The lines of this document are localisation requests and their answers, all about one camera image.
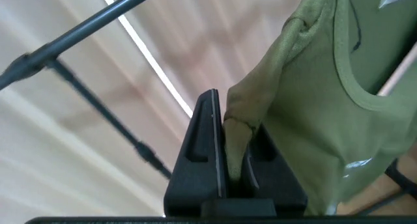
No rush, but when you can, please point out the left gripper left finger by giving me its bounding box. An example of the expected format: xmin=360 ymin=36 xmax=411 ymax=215
xmin=164 ymin=89 xmax=228 ymax=217

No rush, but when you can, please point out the green long-sleeved shirt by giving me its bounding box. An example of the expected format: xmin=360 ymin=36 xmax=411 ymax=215
xmin=222 ymin=0 xmax=417 ymax=217

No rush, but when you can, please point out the black clothes rack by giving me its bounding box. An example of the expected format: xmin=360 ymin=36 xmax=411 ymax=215
xmin=0 ymin=0 xmax=417 ymax=217

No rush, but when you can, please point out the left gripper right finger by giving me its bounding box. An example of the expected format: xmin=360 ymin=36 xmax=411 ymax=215
xmin=240 ymin=124 xmax=308 ymax=217

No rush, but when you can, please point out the pink clothes hanger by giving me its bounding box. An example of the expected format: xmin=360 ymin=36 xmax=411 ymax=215
xmin=377 ymin=43 xmax=417 ymax=97

